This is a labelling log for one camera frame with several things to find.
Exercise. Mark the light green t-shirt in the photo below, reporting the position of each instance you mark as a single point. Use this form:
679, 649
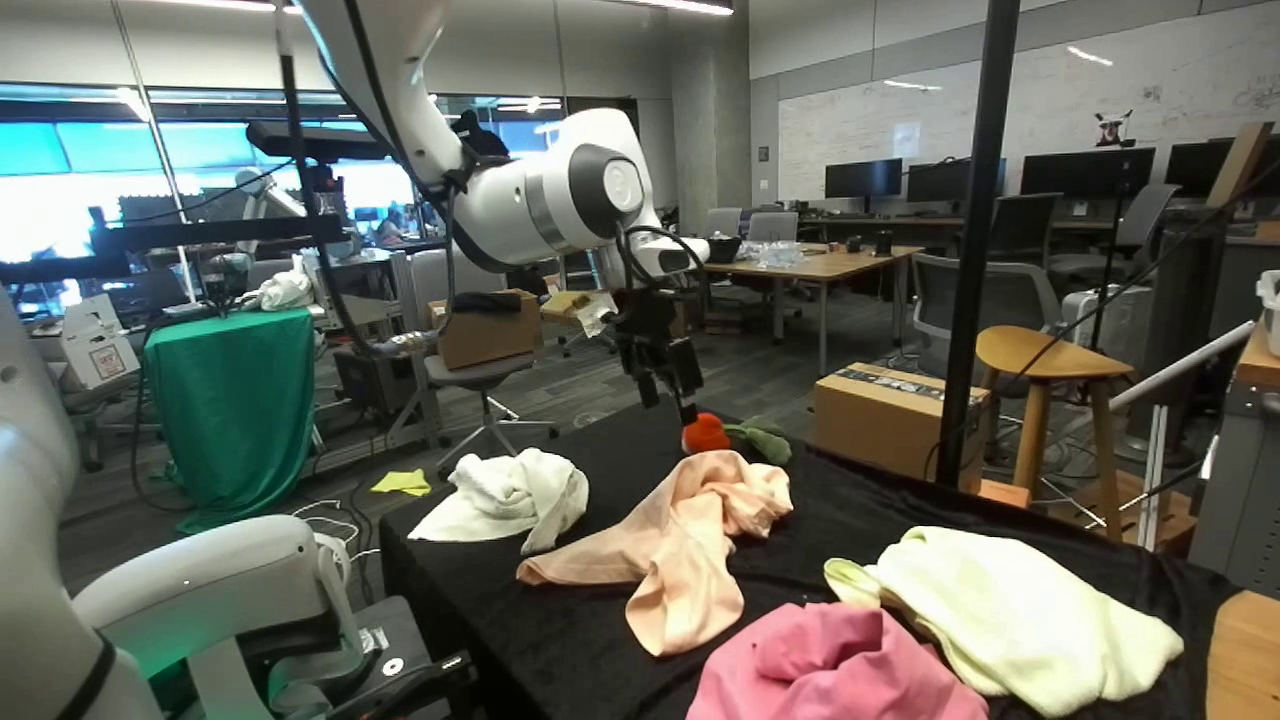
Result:
1009, 618

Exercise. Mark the wooden desk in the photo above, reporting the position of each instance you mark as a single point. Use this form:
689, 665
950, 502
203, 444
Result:
822, 264

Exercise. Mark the green cloth on stand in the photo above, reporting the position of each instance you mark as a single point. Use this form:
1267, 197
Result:
232, 401

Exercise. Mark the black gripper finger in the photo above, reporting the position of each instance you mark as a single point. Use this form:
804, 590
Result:
651, 397
689, 405

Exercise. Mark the white towel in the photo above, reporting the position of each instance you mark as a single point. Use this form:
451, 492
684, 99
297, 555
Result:
531, 496

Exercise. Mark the black computer monitor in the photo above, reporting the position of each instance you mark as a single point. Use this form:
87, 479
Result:
1115, 173
867, 178
938, 182

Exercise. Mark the pink t-shirt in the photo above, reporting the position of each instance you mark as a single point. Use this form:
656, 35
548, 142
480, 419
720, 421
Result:
828, 660

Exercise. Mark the cardboard box on chair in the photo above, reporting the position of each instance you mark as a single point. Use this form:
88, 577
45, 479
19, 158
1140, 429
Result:
488, 324

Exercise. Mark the red plush radish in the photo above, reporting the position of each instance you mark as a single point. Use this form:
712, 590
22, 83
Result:
706, 429

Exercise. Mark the grey office chair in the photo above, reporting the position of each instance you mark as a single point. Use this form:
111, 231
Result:
426, 290

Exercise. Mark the peach t-shirt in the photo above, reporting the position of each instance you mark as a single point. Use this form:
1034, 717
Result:
672, 548

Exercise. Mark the wooden stool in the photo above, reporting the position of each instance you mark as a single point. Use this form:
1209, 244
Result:
1044, 363

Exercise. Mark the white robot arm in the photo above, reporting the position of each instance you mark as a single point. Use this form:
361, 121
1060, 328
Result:
591, 189

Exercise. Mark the cardboard box on floor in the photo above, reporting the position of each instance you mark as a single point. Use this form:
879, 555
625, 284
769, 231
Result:
881, 419

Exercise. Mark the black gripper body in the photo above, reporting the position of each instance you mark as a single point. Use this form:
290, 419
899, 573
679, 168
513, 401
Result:
653, 344

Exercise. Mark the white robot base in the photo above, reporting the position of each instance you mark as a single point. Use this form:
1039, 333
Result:
244, 622

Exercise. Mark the yellow cloth on floor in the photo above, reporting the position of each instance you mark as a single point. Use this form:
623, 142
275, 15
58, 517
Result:
406, 483

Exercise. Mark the black vertical pole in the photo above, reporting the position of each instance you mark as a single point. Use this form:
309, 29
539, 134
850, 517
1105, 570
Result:
977, 216

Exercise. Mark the black tablecloth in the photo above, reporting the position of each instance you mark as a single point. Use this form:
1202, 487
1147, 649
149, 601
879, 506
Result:
567, 655

